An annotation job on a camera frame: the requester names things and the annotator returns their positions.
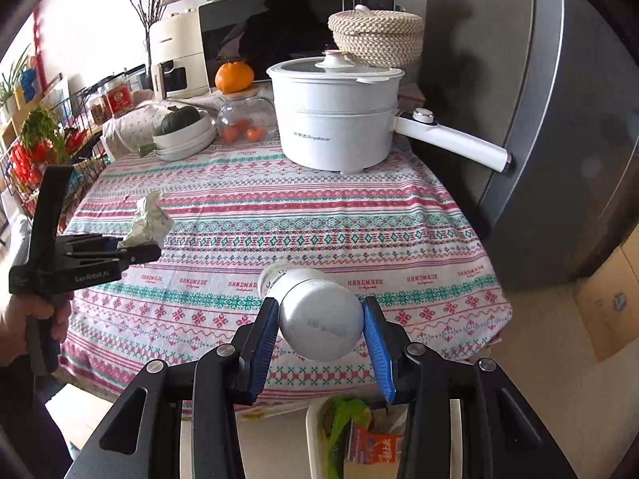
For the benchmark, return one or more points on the green pumpkin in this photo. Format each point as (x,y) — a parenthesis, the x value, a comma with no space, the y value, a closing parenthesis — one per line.
(179,118)

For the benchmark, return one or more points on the black-door microwave oven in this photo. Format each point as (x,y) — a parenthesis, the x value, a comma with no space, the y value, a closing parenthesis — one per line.
(279,30)

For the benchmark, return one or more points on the person's left hand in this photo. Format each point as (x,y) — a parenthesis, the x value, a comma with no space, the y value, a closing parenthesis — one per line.
(15,324)

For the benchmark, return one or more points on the white trash bin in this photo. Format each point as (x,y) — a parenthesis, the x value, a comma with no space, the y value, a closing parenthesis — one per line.
(313,439)

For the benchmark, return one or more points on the bare branch bundle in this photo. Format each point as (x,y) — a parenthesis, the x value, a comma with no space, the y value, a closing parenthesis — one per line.
(147,15)

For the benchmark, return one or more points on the large orange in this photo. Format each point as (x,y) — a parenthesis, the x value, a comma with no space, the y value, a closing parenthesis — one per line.
(233,77)

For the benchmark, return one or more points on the cardboard box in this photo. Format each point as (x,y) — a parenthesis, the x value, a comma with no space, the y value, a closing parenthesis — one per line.
(609,299)

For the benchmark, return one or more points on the patterned tablecloth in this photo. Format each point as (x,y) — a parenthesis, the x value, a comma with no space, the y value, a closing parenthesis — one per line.
(299,219)

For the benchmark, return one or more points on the white floral cloth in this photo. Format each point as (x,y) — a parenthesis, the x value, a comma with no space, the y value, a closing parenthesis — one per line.
(130,124)

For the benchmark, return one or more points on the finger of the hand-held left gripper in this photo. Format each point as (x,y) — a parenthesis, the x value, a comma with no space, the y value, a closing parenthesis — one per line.
(140,253)
(95,242)

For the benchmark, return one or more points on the white bowl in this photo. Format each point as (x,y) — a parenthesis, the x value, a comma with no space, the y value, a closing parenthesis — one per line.
(189,137)

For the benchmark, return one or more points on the red wall hanging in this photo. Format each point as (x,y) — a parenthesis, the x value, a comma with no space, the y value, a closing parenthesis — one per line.
(39,40)

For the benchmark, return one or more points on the leafy green plant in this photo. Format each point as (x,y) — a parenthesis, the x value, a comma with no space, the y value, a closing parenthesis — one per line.
(42,132)

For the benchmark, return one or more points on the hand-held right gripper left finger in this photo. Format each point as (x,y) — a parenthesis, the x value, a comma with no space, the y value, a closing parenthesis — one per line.
(264,339)

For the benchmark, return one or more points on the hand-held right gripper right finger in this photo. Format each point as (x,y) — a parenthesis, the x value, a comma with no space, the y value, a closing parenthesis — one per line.
(379,344)

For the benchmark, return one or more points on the white electric pot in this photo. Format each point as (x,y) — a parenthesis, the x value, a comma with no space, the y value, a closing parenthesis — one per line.
(339,124)

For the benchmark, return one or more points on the small red-filled glass jar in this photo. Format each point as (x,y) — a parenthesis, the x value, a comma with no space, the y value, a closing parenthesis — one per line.
(96,110)

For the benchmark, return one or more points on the spiky green plant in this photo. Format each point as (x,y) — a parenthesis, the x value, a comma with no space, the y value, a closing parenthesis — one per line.
(10,80)

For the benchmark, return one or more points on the orange printed wrapper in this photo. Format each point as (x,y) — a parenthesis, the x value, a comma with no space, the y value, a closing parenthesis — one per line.
(379,446)

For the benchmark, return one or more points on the person's left forearm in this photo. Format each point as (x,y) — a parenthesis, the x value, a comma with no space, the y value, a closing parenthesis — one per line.
(25,419)

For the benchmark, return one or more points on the small tangerine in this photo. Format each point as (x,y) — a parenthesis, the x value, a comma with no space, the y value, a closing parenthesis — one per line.
(253,133)
(241,124)
(230,133)

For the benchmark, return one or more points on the printed white yogurt bottle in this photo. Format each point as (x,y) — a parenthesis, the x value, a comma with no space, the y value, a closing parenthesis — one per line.
(319,319)

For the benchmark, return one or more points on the glass jar with wooden lid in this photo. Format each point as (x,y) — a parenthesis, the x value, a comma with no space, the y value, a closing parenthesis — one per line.
(249,110)

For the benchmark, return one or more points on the green-white paper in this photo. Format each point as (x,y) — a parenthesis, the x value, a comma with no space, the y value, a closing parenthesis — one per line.
(150,219)

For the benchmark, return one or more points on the red-label glass jar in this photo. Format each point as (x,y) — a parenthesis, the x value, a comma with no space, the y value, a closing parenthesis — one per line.
(117,102)

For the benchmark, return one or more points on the grey refrigerator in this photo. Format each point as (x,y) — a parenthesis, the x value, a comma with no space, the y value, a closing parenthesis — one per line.
(549,110)

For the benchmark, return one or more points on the cream kitchen appliance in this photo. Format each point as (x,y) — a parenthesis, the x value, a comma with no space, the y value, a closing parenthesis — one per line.
(174,40)

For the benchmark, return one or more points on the stack of white plates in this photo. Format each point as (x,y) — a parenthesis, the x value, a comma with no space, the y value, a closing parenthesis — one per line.
(184,153)

